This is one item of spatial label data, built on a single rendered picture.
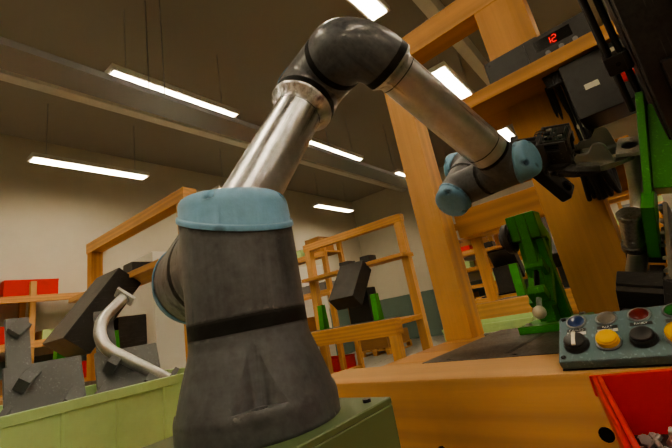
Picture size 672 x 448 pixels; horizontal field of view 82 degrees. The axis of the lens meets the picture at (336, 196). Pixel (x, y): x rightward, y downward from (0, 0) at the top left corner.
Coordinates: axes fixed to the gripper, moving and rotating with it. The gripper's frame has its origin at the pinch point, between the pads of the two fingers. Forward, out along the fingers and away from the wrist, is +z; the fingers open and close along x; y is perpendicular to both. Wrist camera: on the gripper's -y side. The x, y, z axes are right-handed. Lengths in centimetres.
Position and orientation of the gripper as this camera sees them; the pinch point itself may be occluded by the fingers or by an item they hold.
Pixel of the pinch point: (626, 155)
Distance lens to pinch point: 92.4
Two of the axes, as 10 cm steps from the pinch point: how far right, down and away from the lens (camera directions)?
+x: 4.9, -6.3, 6.0
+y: -4.7, -7.7, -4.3
